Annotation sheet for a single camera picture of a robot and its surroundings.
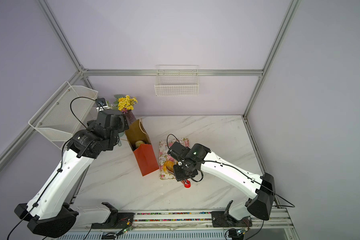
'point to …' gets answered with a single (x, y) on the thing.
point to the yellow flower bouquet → (124, 103)
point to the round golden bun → (168, 165)
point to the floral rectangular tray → (164, 157)
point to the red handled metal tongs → (187, 183)
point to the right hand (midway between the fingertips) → (181, 179)
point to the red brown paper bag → (140, 142)
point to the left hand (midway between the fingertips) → (109, 122)
